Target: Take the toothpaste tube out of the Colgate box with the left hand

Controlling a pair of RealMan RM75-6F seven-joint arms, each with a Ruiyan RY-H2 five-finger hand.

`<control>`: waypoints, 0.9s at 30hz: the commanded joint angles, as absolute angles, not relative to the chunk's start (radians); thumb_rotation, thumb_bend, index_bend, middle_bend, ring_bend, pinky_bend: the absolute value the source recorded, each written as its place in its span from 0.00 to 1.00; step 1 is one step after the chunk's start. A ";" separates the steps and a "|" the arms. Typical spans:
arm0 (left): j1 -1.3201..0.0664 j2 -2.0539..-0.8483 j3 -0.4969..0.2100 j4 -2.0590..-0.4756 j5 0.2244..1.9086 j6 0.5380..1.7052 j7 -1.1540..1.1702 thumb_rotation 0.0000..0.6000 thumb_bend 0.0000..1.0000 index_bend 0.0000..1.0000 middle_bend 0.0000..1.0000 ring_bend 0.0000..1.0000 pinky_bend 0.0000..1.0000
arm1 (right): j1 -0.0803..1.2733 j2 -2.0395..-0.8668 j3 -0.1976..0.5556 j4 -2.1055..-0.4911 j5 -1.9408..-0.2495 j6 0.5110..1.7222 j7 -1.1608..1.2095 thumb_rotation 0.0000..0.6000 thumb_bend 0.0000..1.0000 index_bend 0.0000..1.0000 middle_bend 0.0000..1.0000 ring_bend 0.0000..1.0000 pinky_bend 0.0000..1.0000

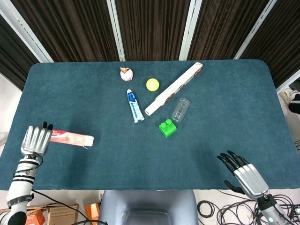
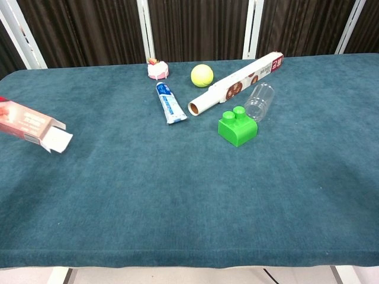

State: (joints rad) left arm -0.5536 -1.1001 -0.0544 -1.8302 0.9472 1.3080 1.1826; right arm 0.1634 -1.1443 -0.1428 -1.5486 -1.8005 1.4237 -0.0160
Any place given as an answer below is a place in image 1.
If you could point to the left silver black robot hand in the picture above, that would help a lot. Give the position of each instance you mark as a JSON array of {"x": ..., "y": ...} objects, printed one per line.
[{"x": 36, "y": 140}]

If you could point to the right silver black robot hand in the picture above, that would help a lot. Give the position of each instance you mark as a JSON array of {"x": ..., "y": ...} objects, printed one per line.
[{"x": 248, "y": 178}]

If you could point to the red Colgate toothpaste box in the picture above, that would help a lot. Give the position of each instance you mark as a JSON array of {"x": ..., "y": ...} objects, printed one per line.
[{"x": 72, "y": 138}]

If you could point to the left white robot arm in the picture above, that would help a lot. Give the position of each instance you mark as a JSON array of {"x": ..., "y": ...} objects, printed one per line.
[{"x": 20, "y": 187}]

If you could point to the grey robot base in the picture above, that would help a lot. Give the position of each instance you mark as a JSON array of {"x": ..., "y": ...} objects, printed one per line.
[{"x": 148, "y": 207}]

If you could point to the long white cardboard box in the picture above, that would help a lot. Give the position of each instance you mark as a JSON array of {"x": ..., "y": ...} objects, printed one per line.
[{"x": 174, "y": 87}]

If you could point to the orange package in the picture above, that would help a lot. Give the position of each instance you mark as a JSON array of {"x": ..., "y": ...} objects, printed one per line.
[{"x": 92, "y": 211}]

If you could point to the green toy building block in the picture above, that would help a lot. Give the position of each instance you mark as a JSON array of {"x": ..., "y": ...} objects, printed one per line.
[{"x": 167, "y": 127}]

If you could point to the clear plastic bottle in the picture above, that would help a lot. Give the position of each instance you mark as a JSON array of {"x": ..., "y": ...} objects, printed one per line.
[{"x": 180, "y": 110}]

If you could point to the dark teal table cloth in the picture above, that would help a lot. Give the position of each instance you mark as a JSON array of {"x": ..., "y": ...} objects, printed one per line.
[{"x": 150, "y": 145}]

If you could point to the blue white toothpaste tube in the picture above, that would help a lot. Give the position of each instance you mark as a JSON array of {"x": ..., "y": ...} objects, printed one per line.
[{"x": 135, "y": 106}]

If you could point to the small white round object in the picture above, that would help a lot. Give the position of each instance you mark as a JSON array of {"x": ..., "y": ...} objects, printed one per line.
[{"x": 126, "y": 73}]

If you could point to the yellow ball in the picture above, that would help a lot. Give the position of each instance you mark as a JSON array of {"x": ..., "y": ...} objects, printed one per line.
[{"x": 152, "y": 84}]

